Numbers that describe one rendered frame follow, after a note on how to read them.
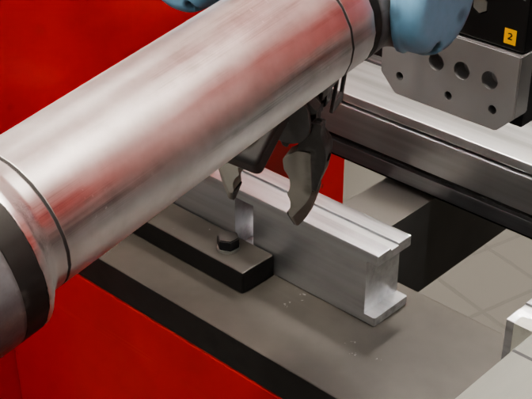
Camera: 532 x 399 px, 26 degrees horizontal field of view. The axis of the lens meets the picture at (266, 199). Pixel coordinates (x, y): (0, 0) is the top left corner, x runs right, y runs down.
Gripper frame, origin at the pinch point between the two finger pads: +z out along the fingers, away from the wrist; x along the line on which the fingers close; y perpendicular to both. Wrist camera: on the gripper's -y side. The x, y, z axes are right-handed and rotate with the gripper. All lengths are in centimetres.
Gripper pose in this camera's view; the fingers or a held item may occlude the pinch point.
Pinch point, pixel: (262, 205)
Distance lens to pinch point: 102.8
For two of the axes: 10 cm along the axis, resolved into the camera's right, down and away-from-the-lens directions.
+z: -1.0, 7.4, 6.7
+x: -9.0, -3.5, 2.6
